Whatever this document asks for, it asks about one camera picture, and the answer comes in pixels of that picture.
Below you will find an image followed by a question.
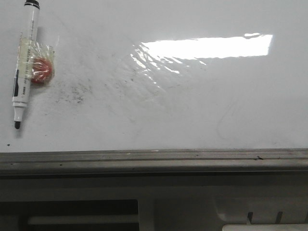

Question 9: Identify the white whiteboard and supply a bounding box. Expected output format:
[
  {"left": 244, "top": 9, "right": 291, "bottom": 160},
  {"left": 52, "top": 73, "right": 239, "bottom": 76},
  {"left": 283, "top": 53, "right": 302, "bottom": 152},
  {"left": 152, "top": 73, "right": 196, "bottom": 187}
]
[{"left": 0, "top": 0, "right": 308, "bottom": 153}]

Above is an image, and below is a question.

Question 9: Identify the white black whiteboard marker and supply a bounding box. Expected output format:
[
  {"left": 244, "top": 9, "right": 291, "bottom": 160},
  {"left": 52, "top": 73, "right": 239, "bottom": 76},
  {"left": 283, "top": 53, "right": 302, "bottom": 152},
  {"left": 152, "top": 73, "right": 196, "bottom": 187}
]
[{"left": 12, "top": 0, "right": 40, "bottom": 129}]

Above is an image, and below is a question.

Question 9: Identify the red magnet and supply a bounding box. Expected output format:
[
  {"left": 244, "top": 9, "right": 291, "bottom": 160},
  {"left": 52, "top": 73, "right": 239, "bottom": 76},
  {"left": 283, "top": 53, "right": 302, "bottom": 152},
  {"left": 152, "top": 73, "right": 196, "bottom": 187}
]
[{"left": 31, "top": 57, "right": 53, "bottom": 85}]

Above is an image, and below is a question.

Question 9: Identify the grey aluminium whiteboard frame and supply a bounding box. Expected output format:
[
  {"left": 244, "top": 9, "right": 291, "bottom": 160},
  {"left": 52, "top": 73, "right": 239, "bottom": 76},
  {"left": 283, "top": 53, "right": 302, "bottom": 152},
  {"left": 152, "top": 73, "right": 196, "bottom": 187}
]
[{"left": 0, "top": 148, "right": 308, "bottom": 177}]

